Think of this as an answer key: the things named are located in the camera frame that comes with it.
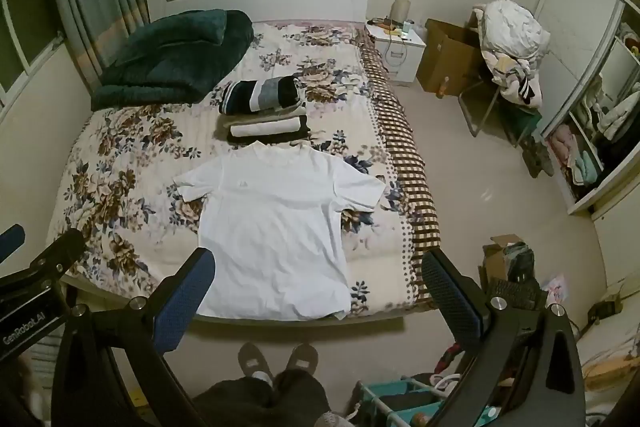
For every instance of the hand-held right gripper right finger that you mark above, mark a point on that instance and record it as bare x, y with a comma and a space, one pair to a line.
452, 302

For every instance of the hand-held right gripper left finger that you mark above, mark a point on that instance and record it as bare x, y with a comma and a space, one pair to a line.
186, 302

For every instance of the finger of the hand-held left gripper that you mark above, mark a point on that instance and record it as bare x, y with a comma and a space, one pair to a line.
11, 241
62, 249

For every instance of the white t-shirt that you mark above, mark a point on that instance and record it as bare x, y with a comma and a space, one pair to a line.
270, 227

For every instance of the teal folded clothes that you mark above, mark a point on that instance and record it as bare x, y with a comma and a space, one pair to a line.
586, 168

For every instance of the pink folded clothes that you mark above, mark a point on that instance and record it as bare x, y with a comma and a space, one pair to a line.
561, 146

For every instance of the pile of mixed clothes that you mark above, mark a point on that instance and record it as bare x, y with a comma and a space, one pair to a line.
515, 79

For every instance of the black keyboard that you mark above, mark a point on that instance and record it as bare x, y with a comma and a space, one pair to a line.
515, 293

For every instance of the small open cardboard box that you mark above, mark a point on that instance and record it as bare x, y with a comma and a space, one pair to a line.
502, 257

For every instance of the person's left slipper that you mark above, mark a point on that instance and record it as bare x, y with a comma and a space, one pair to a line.
254, 359

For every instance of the person's slipper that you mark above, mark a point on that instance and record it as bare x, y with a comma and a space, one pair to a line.
302, 358
254, 359

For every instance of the bed with floral sheet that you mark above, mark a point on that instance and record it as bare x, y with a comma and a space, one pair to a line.
125, 167

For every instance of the teal storage rack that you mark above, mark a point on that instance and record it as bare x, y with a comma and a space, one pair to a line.
400, 402

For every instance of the person's legs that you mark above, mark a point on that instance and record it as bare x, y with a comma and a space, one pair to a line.
260, 399

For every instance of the person's right slipper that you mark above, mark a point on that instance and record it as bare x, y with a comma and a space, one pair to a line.
302, 358

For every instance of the black and white folded garment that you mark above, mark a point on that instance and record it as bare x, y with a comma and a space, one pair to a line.
265, 129

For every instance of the beige folded garment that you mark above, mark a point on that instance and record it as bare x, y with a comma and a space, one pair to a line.
240, 116

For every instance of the metal folding chair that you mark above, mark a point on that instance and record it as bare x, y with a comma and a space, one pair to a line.
480, 107

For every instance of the window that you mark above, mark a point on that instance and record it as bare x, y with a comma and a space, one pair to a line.
25, 32

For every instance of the small bottle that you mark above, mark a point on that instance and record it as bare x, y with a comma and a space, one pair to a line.
442, 88

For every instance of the striped black grey folded garment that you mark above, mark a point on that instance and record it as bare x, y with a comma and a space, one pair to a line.
260, 94

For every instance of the dark green blanket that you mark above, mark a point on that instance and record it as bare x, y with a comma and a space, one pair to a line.
170, 57

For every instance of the white hanging jacket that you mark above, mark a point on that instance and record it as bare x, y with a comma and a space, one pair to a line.
616, 119

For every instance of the large cardboard box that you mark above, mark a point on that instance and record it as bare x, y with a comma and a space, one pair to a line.
450, 57

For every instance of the white nightstand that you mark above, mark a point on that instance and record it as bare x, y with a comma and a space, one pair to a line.
400, 52

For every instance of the teal cup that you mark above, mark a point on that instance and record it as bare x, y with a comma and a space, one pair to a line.
407, 28

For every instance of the white bundled duvet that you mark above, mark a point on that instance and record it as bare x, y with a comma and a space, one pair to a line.
515, 27

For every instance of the white wardrobe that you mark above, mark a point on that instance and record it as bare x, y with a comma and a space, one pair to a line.
575, 32

